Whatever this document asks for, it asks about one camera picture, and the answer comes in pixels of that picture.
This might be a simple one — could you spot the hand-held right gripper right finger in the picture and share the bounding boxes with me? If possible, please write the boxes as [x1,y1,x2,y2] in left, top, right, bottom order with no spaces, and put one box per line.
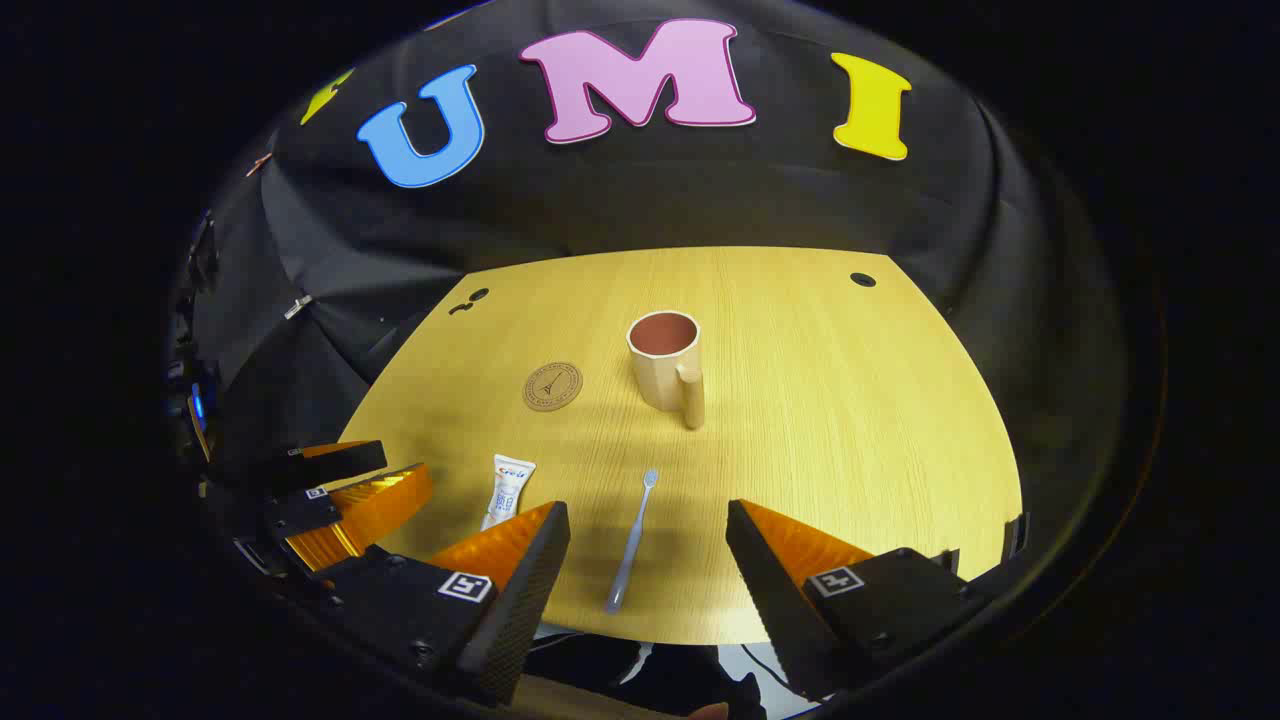
[726,499,993,702]

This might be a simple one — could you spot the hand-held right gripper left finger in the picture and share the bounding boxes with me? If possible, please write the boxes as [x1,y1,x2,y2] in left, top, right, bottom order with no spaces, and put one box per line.
[320,500,572,706]

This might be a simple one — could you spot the light blue toothbrush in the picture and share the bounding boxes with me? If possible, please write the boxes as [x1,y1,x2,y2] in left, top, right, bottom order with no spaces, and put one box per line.
[604,469,660,615]

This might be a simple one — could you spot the white toothpaste tube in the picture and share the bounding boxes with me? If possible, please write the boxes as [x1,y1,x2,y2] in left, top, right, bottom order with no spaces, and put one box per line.
[479,453,537,533]

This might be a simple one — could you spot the round cork coaster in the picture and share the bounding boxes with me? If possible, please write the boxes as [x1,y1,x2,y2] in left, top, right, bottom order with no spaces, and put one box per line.
[521,361,584,413]

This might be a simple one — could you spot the beige cup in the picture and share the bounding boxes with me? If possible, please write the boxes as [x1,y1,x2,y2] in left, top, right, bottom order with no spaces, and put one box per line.
[626,310,706,432]

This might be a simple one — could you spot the dark patterned clothing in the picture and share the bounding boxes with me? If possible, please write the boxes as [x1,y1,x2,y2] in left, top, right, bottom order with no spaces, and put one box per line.
[520,630,801,720]

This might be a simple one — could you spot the black backdrop cloth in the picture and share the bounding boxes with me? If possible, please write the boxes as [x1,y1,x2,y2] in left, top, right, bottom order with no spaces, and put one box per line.
[168,0,1133,606]

